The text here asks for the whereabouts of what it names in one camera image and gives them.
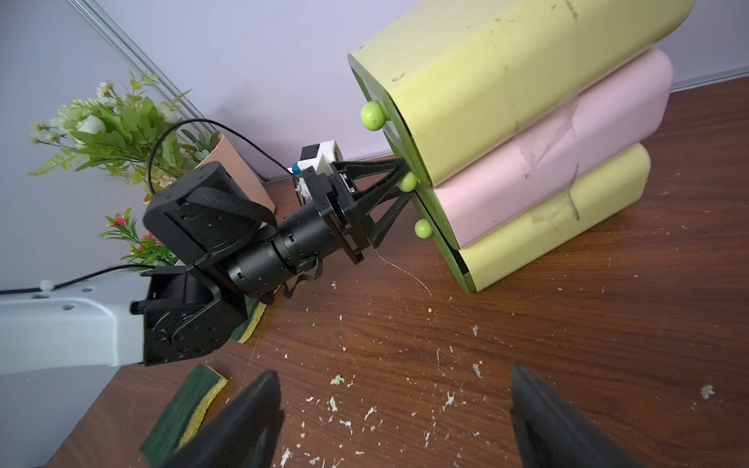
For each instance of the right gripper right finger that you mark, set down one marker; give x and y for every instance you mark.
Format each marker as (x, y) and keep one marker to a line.
(551, 432)

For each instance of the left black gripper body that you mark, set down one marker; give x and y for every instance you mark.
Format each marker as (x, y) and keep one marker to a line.
(342, 206)

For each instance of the pink flowers small plant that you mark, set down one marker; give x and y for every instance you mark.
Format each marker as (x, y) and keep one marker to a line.
(143, 248)

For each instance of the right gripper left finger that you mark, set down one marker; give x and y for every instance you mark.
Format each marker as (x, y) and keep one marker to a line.
(244, 434)

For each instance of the white flowers green plant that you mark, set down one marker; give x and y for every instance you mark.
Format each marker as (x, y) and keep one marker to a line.
(117, 131)

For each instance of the yellow green sponge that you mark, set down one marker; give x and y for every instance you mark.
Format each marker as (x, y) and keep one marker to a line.
(255, 310)
(184, 414)

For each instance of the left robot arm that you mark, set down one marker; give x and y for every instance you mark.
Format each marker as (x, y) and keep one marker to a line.
(229, 250)

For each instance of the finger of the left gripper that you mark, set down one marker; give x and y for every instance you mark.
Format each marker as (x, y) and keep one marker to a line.
(376, 230)
(387, 188)

